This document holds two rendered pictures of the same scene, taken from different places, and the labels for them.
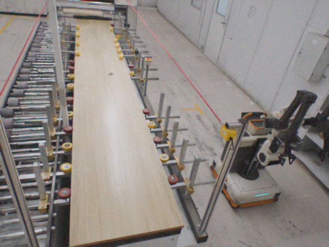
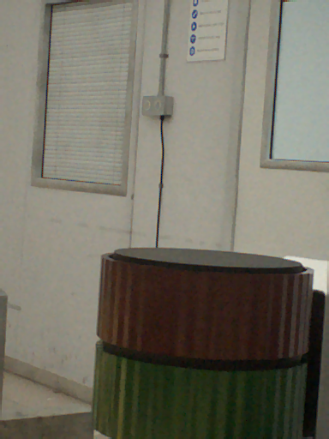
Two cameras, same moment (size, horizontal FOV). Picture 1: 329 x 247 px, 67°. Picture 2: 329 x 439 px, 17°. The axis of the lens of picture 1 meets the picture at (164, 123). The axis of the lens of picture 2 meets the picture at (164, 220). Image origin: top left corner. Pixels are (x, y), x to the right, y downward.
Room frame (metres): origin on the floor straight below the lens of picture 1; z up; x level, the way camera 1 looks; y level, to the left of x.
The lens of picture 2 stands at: (3.18, 0.65, 1.17)
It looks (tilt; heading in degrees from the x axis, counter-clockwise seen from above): 3 degrees down; 344
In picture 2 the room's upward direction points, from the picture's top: 4 degrees clockwise
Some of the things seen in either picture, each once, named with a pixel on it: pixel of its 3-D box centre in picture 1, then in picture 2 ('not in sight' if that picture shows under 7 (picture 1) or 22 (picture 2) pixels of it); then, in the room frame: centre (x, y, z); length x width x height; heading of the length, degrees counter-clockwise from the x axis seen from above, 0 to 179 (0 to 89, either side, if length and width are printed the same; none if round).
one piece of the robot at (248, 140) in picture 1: (251, 147); not in sight; (2.36, -1.07, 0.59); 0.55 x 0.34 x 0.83; 111
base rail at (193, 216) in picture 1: (138, 82); not in sight; (3.44, 0.49, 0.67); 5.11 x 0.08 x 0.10; 21
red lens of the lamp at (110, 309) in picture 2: not in sight; (205, 301); (3.48, 0.56, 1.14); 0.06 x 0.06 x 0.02
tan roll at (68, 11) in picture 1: (92, 12); not in sight; (5.74, 1.94, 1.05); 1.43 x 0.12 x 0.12; 111
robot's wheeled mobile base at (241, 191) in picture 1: (244, 178); not in sight; (2.27, -1.10, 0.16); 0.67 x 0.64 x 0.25; 21
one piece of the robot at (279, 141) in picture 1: (286, 141); not in sight; (2.00, -1.20, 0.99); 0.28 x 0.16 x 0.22; 111
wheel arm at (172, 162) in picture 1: (183, 161); not in sight; (1.68, -0.23, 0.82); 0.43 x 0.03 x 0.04; 111
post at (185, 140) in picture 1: (181, 159); not in sight; (1.62, -0.20, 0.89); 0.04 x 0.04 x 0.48; 21
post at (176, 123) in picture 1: (173, 141); not in sight; (1.86, -0.11, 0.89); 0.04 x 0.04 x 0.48; 21
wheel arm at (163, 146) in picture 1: (175, 145); not in sight; (1.91, -0.14, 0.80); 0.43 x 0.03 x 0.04; 111
